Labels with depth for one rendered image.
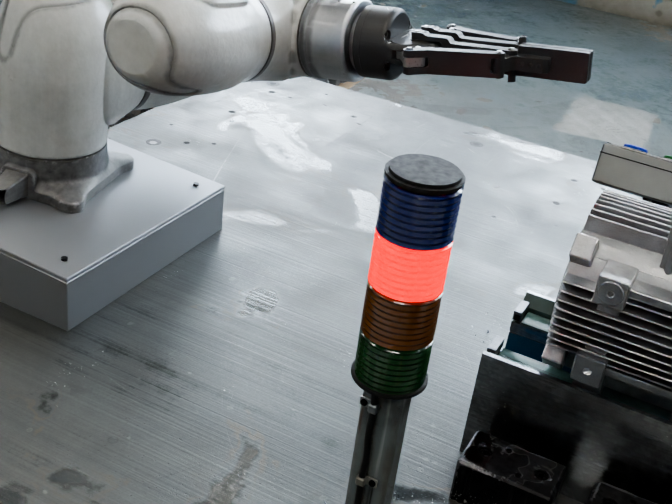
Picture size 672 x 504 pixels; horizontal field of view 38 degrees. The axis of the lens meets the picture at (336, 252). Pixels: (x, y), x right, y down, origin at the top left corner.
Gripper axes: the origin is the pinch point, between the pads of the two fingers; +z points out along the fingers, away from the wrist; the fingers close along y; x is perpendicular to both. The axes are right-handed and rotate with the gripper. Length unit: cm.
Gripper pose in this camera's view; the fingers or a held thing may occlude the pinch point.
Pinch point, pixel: (554, 62)
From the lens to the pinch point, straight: 98.2
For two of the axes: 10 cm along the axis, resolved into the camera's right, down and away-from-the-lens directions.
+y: 4.6, -3.9, 8.0
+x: 0.1, 9.0, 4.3
